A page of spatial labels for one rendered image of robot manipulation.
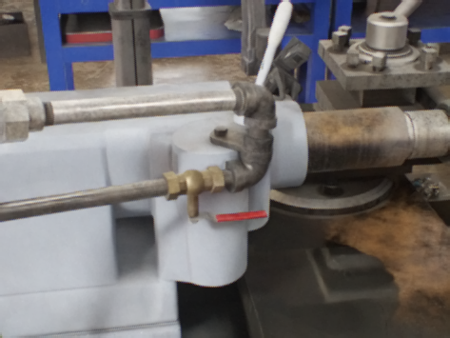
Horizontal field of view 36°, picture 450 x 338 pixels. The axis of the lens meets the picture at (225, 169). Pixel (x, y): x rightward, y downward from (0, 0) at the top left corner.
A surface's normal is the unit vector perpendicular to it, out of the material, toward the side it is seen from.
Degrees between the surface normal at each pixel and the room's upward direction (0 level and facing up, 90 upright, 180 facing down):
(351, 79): 90
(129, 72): 90
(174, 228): 78
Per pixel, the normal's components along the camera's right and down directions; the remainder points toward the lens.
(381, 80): 0.13, 0.47
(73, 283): 0.15, 0.07
